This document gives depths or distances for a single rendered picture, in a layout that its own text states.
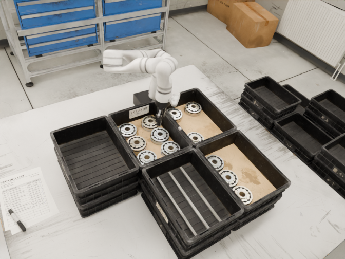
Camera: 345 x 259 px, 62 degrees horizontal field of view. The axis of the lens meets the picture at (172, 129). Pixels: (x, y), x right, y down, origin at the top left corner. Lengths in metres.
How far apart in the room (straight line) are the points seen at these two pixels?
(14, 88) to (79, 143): 1.93
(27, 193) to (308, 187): 1.51
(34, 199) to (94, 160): 0.34
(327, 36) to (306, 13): 0.41
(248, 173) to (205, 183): 0.25
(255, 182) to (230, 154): 0.20
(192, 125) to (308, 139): 1.23
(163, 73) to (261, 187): 0.76
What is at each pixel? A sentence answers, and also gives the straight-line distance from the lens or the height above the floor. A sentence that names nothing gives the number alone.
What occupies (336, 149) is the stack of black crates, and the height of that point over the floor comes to 0.49.
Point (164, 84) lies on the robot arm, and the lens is 1.28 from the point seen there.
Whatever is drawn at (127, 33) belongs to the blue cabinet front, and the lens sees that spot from 3.53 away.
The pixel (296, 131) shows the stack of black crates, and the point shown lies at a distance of 2.67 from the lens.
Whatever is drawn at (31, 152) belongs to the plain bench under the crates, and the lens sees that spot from 1.79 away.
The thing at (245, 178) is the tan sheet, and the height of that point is 0.83.
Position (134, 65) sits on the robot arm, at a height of 1.28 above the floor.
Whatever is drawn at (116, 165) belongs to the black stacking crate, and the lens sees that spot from 1.49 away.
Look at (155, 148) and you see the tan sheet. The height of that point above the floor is 0.83.
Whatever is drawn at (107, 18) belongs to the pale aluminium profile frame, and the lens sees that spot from 3.30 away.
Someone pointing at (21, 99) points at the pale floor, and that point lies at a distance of 3.27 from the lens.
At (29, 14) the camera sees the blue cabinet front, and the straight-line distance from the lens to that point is 3.10.
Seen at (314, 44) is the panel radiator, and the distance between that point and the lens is 4.39.
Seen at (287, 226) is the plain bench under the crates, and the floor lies 0.70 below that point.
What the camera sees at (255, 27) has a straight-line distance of 4.29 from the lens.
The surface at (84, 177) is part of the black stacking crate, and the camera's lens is 1.46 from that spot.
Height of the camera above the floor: 2.02
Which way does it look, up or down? 45 degrees down
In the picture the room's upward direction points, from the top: 9 degrees clockwise
